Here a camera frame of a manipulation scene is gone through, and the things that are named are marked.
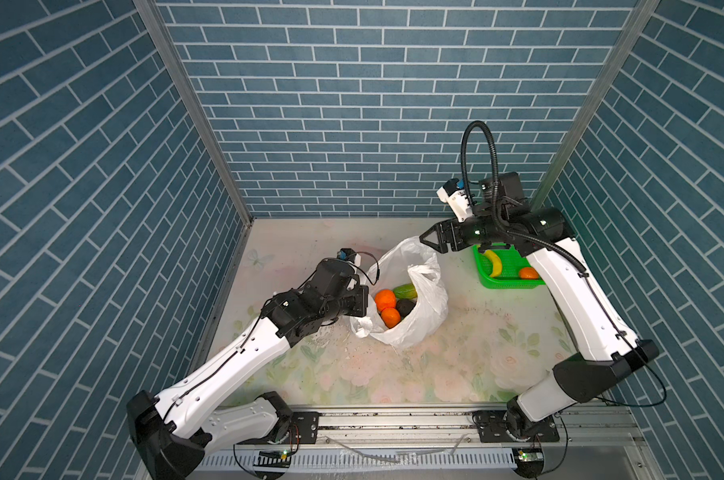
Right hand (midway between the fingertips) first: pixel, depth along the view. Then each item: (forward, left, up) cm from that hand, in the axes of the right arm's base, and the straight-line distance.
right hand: (429, 230), depth 69 cm
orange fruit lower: (-7, +8, -31) cm, 33 cm away
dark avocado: (-3, +4, -31) cm, 32 cm away
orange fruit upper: (-2, +10, -30) cm, 32 cm away
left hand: (-11, +13, -12) cm, 21 cm away
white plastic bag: (+4, +3, -17) cm, 18 cm away
